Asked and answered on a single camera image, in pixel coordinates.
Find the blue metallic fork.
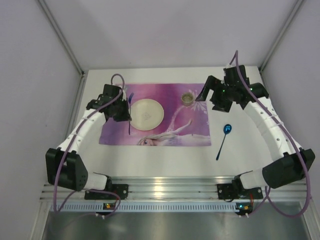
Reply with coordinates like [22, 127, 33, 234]
[127, 92, 135, 136]

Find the white round plate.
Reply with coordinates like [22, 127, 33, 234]
[130, 98, 165, 131]

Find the blue metallic spoon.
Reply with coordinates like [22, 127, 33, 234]
[215, 124, 232, 161]

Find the beige speckled cup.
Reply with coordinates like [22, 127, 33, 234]
[181, 92, 195, 106]

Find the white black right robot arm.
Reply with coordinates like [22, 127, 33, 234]
[195, 65, 316, 195]

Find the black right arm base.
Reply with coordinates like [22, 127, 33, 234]
[216, 183, 264, 201]

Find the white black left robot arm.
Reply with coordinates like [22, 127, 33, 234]
[45, 84, 131, 192]

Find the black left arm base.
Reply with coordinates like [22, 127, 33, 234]
[84, 184, 129, 200]

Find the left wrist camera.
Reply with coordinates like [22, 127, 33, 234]
[122, 85, 128, 94]

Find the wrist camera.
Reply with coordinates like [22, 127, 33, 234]
[225, 64, 233, 69]
[122, 85, 128, 94]

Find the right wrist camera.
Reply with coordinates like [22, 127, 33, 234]
[225, 64, 233, 69]

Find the aluminium mounting rail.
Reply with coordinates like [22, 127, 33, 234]
[40, 176, 307, 202]

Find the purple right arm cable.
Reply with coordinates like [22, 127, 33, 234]
[229, 50, 312, 218]

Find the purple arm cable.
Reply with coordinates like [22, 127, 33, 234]
[229, 50, 312, 218]
[52, 73, 126, 218]

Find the slotted grey cable duct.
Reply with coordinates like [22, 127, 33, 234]
[60, 201, 253, 213]

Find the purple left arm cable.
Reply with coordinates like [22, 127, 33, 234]
[52, 73, 126, 218]

